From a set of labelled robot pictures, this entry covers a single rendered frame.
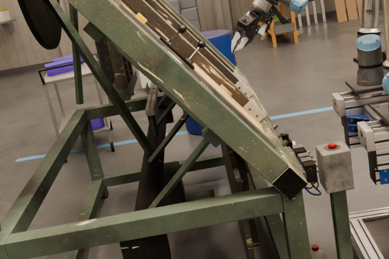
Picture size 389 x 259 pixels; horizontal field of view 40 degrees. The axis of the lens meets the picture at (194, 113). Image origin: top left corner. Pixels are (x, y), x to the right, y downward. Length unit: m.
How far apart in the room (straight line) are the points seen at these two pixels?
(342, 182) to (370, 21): 0.93
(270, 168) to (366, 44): 0.86
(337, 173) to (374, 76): 0.66
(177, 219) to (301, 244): 0.55
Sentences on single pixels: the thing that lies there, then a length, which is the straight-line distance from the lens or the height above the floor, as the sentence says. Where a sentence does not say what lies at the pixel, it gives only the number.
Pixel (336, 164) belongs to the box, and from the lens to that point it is 2.30.
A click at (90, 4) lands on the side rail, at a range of 2.08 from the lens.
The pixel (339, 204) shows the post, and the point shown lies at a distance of 2.42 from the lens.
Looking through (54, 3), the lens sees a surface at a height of 1.69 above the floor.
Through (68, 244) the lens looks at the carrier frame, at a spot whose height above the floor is 0.74.
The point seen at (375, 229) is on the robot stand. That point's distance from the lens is 3.14.
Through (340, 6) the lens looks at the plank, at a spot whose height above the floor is 0.30.
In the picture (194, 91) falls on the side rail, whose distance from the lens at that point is 2.11.
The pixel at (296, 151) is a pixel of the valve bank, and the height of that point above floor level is 0.76.
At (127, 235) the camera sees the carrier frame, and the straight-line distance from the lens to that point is 2.35.
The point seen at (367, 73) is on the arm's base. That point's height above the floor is 1.10.
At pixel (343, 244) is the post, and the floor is 0.48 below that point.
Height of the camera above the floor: 1.80
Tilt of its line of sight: 16 degrees down
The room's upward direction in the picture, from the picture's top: 11 degrees counter-clockwise
